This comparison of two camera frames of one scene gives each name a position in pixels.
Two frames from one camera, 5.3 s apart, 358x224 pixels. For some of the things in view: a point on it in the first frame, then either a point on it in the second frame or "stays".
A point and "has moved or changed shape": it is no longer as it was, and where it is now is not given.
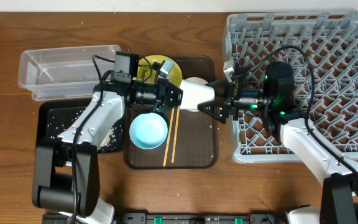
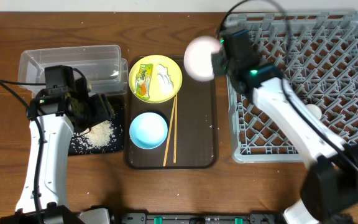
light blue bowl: x=148 y=130 stays
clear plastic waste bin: x=66 y=73 stays
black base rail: x=201 y=218 stays
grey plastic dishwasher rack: x=334 y=56 stays
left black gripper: x=170 y=91 to x=103 y=111
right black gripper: x=232 y=101 to x=217 y=61
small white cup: x=195 y=93 to x=315 y=110
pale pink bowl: x=197 y=79 has moved or changed shape
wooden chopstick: x=168 y=137 stays
